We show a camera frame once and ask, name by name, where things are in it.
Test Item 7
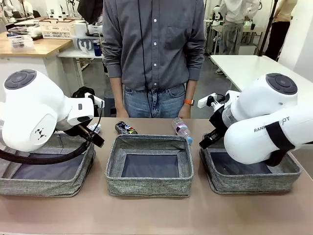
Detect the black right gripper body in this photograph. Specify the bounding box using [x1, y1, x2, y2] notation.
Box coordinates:
[209, 107, 230, 137]

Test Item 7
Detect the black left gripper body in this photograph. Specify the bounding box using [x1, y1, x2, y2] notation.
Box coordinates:
[58, 123, 95, 142]

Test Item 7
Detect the white paper ball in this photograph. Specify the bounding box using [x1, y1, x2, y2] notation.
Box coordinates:
[87, 123, 102, 134]

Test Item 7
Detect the clear plastic water bottle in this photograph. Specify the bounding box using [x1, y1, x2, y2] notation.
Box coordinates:
[172, 117, 194, 144]

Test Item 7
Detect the crushed black Pepsi can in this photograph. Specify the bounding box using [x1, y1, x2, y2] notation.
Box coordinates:
[114, 120, 138, 135]

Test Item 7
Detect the person's left forearm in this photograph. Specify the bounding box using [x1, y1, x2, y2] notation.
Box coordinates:
[185, 77, 198, 101]

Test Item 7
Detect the person's right forearm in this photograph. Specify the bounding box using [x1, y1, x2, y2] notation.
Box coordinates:
[109, 76, 123, 110]

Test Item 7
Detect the person's left hand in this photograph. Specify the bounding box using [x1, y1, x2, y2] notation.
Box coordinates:
[178, 104, 192, 119]

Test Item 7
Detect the person's right hand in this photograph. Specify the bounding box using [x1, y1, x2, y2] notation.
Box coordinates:
[115, 107, 129, 118]

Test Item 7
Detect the black backpack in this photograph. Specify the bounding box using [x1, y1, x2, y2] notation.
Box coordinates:
[71, 86, 96, 99]

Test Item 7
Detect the large white table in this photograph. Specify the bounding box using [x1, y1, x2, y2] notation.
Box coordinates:
[210, 55, 313, 94]

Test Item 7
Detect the grey fabric basket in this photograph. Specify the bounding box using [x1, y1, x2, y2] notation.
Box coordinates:
[199, 141, 302, 195]
[105, 134, 195, 198]
[0, 132, 96, 198]

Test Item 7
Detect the narrow white desk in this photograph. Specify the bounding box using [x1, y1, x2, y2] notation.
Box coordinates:
[57, 47, 105, 86]

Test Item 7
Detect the blue drink can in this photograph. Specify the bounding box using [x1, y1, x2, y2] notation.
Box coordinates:
[92, 40, 101, 57]

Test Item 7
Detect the wooden top table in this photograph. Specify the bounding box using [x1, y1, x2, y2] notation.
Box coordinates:
[0, 31, 74, 98]

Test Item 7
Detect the light wooden desk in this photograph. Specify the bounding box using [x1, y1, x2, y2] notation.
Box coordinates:
[210, 24, 266, 56]

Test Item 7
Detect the person in grey shirt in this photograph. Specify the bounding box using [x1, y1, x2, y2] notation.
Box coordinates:
[101, 0, 207, 118]

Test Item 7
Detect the person in white clothes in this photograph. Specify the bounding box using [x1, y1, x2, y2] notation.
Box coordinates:
[218, 0, 260, 56]

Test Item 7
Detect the white paper roll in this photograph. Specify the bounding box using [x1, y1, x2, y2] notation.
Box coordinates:
[74, 22, 86, 37]

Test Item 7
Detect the white desktop appliance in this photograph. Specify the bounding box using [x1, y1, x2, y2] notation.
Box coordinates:
[87, 23, 105, 35]

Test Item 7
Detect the white perforated crate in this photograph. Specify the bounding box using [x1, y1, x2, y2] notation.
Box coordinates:
[39, 19, 75, 39]

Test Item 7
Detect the black tripod pole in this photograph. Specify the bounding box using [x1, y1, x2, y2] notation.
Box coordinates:
[259, 0, 279, 56]

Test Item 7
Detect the clear plastic box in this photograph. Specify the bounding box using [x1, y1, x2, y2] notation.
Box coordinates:
[7, 34, 34, 50]

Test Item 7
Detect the person in beige top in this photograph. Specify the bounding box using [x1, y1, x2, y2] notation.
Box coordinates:
[265, 0, 298, 61]

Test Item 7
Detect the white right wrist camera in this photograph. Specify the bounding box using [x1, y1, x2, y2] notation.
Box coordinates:
[197, 92, 218, 109]

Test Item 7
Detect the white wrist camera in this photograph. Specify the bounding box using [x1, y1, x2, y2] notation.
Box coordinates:
[84, 92, 105, 108]
[197, 92, 218, 109]

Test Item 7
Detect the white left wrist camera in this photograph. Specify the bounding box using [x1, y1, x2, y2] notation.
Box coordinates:
[84, 92, 105, 108]

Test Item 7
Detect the thin black clip-on cable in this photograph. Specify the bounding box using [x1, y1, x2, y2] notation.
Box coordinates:
[137, 0, 154, 118]

